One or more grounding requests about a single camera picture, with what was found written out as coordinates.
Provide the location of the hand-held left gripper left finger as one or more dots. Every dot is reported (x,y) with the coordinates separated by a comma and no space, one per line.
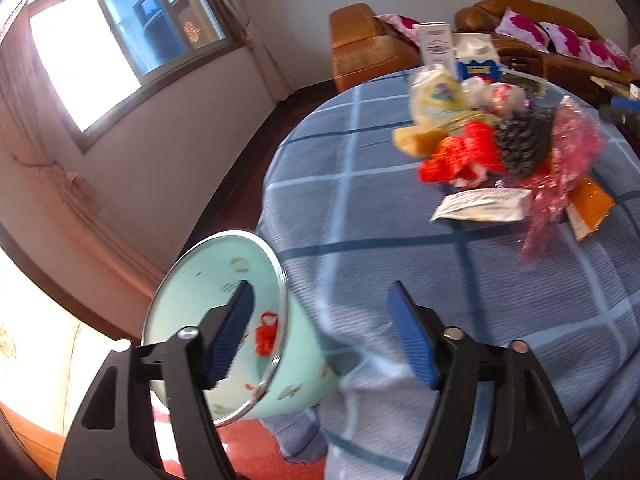
(232,330)

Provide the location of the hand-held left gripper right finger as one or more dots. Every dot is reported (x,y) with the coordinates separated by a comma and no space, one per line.
(410,330)

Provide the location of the mint green cartoon-print bin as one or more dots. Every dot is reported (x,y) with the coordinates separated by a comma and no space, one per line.
(300,360)

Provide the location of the white packet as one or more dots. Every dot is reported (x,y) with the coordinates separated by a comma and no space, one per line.
(480,205)

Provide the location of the red net bag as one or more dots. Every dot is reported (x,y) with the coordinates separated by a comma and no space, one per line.
(475,145)

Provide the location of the orange snack packet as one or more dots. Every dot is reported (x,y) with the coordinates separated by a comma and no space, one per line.
(590,200)

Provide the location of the clear plastic bag red print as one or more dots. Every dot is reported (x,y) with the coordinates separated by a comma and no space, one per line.
(500,95)

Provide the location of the pink plastic bag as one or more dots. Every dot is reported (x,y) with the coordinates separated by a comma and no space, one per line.
(575,135)

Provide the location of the small red clip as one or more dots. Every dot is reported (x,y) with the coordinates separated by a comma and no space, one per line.
(265,335)

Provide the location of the blue plaid tablecloth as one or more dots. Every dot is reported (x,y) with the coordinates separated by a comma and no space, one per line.
(375,200)

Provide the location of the yellow wrapper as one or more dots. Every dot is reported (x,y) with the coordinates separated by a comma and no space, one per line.
(420,137)

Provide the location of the brown wooden furniture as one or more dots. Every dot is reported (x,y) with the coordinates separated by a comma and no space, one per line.
(25,440)

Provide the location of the tall white carton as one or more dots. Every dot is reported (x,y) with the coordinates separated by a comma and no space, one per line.
(435,45)

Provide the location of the brown leather armchair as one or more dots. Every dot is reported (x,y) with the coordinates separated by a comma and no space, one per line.
(355,45)

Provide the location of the brown leather sofa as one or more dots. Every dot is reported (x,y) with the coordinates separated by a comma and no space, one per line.
(480,15)

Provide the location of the window with grey frame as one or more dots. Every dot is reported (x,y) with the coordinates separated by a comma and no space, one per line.
(125,35)

